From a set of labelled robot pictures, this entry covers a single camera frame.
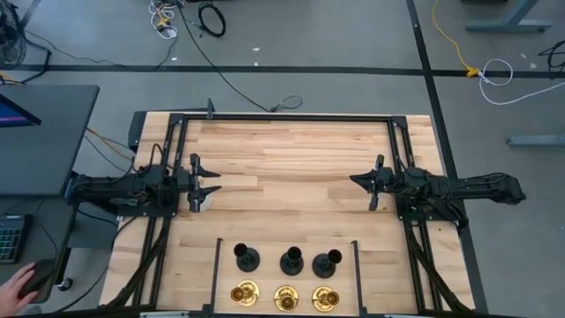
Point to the black computer mouse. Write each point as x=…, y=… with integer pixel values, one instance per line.
x=42, y=274

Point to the brass candlestick holder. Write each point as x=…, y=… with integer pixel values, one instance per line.
x=286, y=293
x=320, y=298
x=250, y=289

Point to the black floor fan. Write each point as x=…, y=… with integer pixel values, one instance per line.
x=6, y=42

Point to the white round disc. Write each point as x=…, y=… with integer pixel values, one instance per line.
x=207, y=204

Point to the black aluminium table frame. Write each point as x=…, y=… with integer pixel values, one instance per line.
x=287, y=118

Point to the black box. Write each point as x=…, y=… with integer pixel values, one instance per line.
x=137, y=130

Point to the black frame post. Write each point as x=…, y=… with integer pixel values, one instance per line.
x=216, y=274
x=357, y=274

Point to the person's hand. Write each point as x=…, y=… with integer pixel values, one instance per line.
x=13, y=296

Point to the computer monitor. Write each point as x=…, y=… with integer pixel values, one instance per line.
x=13, y=115

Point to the grey desk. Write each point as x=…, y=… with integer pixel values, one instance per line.
x=53, y=146
x=42, y=238

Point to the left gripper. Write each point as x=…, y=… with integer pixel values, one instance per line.
x=193, y=183

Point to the blue-grey table leg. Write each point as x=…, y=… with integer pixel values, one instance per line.
x=507, y=25
x=538, y=140

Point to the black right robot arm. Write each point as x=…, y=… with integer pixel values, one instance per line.
x=476, y=187

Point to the black keyboard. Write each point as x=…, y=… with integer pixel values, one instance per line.
x=11, y=238

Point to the black candlestick holder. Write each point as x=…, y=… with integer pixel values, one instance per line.
x=323, y=267
x=291, y=265
x=248, y=261

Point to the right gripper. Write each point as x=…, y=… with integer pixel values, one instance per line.
x=385, y=180

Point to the black caster wheel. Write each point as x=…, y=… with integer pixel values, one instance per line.
x=65, y=284

